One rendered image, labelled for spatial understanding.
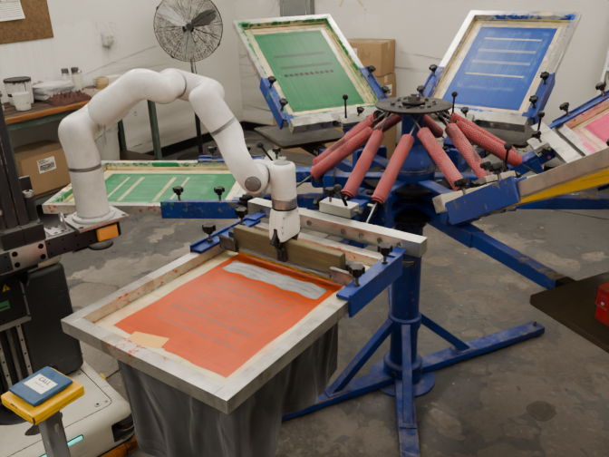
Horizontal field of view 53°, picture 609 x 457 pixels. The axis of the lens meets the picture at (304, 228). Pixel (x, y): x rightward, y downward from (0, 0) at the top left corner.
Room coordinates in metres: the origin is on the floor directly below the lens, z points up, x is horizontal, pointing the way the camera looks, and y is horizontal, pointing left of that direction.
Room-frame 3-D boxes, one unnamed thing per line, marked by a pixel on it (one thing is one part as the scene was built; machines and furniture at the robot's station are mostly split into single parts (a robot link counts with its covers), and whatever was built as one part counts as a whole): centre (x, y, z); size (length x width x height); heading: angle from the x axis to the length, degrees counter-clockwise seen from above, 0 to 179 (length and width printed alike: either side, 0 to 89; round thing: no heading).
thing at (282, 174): (1.69, 0.09, 1.25); 0.15 x 0.10 x 0.11; 86
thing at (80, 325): (1.51, 0.18, 0.97); 0.79 x 0.58 x 0.04; 144
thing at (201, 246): (1.87, 0.26, 0.97); 0.30 x 0.05 x 0.07; 144
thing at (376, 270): (1.54, -0.19, 0.97); 0.30 x 0.05 x 0.07; 144
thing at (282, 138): (2.97, -0.17, 0.91); 1.34 x 0.40 x 0.08; 24
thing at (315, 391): (1.34, 0.04, 0.74); 0.46 x 0.04 x 0.42; 144
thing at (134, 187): (2.46, 0.46, 1.05); 1.08 x 0.61 x 0.23; 84
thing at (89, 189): (1.73, 0.65, 1.21); 0.16 x 0.13 x 0.15; 42
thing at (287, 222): (1.67, 0.06, 1.12); 0.10 x 0.07 x 0.11; 144
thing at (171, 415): (1.27, 0.35, 0.74); 0.45 x 0.03 x 0.43; 54
